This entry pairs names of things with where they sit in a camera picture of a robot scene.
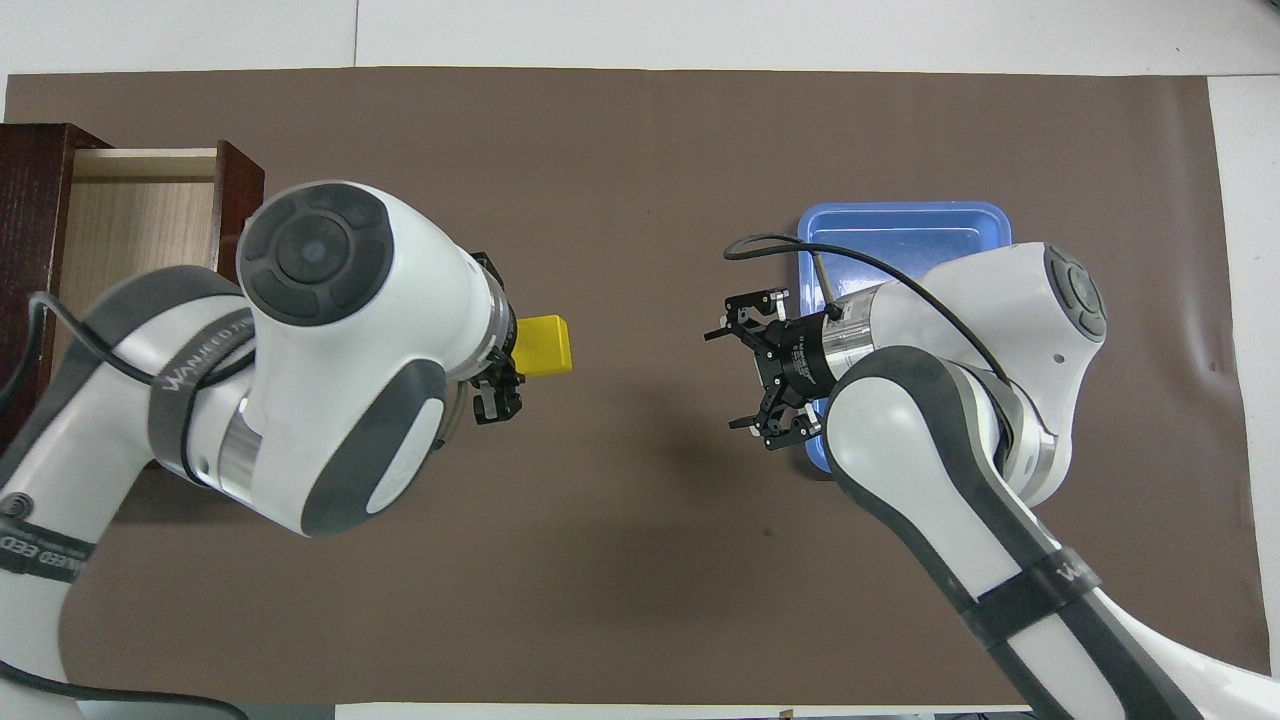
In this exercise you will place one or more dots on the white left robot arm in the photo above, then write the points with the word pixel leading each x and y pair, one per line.
pixel 330 400

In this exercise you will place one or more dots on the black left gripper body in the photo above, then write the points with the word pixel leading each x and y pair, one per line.
pixel 508 368

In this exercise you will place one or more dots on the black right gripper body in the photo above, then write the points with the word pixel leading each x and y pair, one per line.
pixel 805 355

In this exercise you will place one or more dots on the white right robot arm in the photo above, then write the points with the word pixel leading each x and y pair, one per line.
pixel 1000 300

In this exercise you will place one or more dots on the wooden drawer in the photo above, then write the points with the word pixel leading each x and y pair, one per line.
pixel 140 220

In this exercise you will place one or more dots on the brown table mat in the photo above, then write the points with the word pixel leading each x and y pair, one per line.
pixel 640 560

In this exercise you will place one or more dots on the blue plastic tray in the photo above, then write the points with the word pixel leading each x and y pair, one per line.
pixel 930 232

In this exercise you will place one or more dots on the yellow cube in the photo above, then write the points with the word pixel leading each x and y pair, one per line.
pixel 545 345

